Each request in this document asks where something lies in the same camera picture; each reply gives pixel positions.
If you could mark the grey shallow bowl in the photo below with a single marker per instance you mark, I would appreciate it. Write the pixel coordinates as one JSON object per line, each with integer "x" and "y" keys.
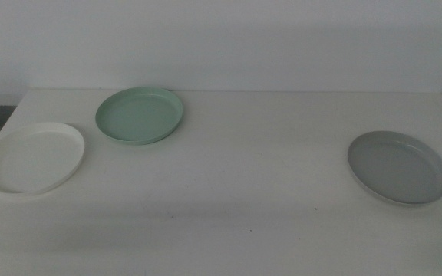
{"x": 397, "y": 168}

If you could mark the white shallow bowl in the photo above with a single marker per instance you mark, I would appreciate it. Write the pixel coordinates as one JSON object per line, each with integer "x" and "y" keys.
{"x": 33, "y": 159}

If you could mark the mint green shallow bowl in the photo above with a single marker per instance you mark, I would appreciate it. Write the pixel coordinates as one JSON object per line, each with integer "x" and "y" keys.
{"x": 138, "y": 115}

